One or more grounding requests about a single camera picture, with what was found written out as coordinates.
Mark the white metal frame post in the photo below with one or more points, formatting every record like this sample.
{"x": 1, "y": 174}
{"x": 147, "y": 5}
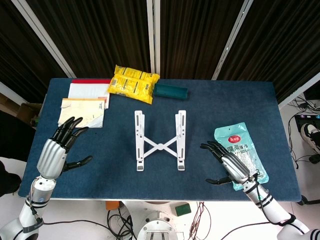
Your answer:
{"x": 233, "y": 40}
{"x": 153, "y": 37}
{"x": 300, "y": 92}
{"x": 43, "y": 35}
{"x": 10, "y": 91}

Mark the green block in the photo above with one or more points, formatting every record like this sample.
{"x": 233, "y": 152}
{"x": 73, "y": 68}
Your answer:
{"x": 183, "y": 209}

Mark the dark pleated curtain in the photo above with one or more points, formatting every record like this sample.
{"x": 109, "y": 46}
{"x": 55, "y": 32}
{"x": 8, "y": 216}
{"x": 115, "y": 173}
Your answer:
{"x": 100, "y": 37}

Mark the white paper document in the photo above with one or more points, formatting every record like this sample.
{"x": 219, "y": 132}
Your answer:
{"x": 87, "y": 90}

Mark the light teal scrubber package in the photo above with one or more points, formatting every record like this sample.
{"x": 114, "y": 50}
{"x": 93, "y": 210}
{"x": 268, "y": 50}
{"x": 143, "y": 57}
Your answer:
{"x": 235, "y": 132}

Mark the cream paper booklet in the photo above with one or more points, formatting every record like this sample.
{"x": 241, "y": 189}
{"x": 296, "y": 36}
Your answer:
{"x": 80, "y": 110}

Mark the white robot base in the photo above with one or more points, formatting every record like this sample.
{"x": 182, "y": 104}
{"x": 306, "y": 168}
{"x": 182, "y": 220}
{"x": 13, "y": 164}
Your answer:
{"x": 157, "y": 225}

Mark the white and black sneaker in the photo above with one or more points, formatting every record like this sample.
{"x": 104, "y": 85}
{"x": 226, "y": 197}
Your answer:
{"x": 309, "y": 133}

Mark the white folding laptop stand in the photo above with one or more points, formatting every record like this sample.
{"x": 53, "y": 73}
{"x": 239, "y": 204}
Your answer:
{"x": 160, "y": 147}

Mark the dark green plastic tray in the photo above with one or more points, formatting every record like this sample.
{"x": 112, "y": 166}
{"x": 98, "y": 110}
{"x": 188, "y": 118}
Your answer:
{"x": 170, "y": 92}

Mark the brown cardboard box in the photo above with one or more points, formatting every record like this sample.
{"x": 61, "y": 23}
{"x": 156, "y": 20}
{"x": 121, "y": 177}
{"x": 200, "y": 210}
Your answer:
{"x": 27, "y": 110}

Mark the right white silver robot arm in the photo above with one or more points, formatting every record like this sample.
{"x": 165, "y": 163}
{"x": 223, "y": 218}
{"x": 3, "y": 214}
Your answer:
{"x": 272, "y": 207}

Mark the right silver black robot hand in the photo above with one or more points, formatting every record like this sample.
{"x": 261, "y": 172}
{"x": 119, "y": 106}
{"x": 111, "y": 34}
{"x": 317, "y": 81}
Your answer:
{"x": 236, "y": 167}

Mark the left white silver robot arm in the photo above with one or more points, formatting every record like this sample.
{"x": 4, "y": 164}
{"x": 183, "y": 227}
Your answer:
{"x": 37, "y": 192}

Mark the red folder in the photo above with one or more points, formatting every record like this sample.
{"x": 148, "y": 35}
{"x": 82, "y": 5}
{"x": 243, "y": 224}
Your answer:
{"x": 90, "y": 81}

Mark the blue table mat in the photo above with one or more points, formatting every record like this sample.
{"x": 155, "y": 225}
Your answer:
{"x": 160, "y": 185}

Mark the orange block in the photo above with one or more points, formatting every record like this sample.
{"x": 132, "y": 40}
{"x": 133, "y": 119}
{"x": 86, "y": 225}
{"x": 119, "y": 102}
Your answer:
{"x": 112, "y": 205}

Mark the yellow snack bag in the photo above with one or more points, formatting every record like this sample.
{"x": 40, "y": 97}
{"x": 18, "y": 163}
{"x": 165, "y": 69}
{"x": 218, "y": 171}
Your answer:
{"x": 132, "y": 83}

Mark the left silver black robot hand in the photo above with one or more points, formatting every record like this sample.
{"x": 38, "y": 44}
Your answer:
{"x": 51, "y": 155}

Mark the person in dark clothing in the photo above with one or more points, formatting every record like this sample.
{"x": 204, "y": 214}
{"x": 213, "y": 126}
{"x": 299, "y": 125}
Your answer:
{"x": 10, "y": 140}

